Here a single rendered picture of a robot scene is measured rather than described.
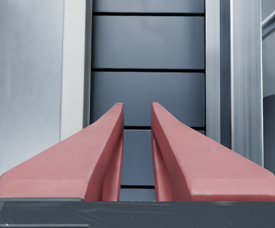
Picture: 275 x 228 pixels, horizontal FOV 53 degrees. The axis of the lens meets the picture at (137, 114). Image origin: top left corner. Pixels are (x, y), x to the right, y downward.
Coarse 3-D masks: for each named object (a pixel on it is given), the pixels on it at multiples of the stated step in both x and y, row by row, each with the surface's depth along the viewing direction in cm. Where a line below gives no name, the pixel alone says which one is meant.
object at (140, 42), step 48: (96, 0) 19; (144, 0) 19; (192, 0) 19; (96, 48) 18; (144, 48) 18; (192, 48) 18; (96, 96) 18; (144, 96) 18; (192, 96) 18; (144, 144) 18; (144, 192) 18
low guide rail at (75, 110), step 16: (80, 0) 15; (80, 16) 15; (64, 32) 15; (80, 32) 15; (64, 48) 15; (80, 48) 15; (64, 64) 15; (80, 64) 15; (64, 80) 15; (80, 80) 15; (64, 96) 15; (80, 96) 15; (64, 112) 15; (80, 112) 15; (64, 128) 15; (80, 128) 15
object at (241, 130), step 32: (224, 0) 11; (256, 0) 10; (224, 32) 11; (256, 32) 10; (224, 64) 11; (256, 64) 10; (224, 96) 11; (256, 96) 10; (224, 128) 11; (256, 128) 10; (256, 160) 10
